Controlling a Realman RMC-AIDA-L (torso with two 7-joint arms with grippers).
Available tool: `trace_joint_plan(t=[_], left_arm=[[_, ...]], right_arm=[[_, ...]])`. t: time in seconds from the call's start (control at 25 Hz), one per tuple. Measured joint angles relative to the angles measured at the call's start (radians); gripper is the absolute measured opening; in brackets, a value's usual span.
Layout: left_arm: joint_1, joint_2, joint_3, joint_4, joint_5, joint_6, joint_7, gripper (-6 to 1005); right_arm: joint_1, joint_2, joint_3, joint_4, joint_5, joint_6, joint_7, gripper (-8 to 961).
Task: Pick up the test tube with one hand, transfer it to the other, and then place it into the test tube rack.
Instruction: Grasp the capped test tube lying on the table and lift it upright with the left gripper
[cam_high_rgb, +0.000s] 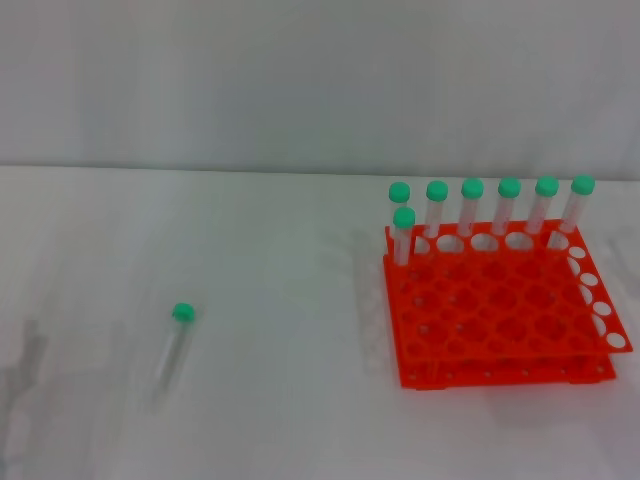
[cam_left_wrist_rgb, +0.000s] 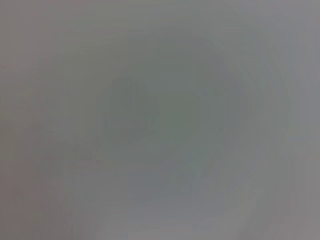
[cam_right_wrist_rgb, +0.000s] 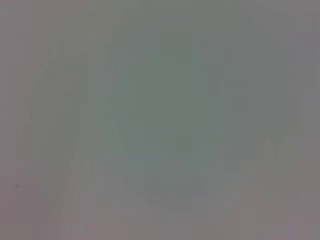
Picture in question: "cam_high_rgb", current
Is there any green-capped clear test tube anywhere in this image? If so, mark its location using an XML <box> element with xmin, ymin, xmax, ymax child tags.
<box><xmin>457</xmin><ymin>177</ymin><xmax>485</xmax><ymax>237</ymax></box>
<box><xmin>490</xmin><ymin>176</ymin><xmax>523</xmax><ymax>236</ymax></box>
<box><xmin>148</xmin><ymin>301</ymin><xmax>197</xmax><ymax>402</ymax></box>
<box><xmin>388</xmin><ymin>181</ymin><xmax>413</xmax><ymax>236</ymax></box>
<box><xmin>392</xmin><ymin>206</ymin><xmax>417</xmax><ymax>267</ymax></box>
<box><xmin>524</xmin><ymin>175</ymin><xmax>560</xmax><ymax>235</ymax></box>
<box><xmin>547</xmin><ymin>173</ymin><xmax>596</xmax><ymax>250</ymax></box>
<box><xmin>424</xmin><ymin>179</ymin><xmax>450</xmax><ymax>239</ymax></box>

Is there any orange test tube rack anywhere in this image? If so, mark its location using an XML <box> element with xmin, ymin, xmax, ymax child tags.
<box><xmin>382</xmin><ymin>218</ymin><xmax>634</xmax><ymax>392</ymax></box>

